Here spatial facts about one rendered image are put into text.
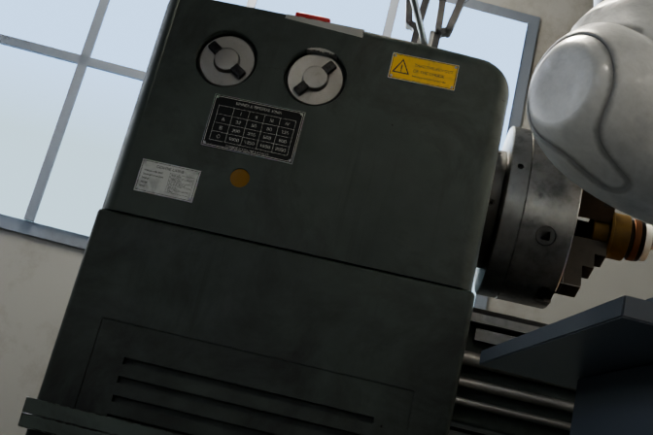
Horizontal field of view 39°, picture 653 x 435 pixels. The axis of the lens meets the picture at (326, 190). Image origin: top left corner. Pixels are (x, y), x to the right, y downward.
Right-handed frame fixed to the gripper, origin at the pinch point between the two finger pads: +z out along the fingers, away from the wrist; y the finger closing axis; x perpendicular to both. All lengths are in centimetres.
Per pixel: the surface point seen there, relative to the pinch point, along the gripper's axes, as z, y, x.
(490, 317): 46, 20, -5
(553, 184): 21.4, 26.3, -3.7
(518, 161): 18.4, 20.0, -3.1
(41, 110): -30, -143, 175
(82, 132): -26, -126, 178
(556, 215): 26.4, 27.6, -3.4
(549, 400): 57, 31, -4
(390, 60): 10.0, -4.5, -14.0
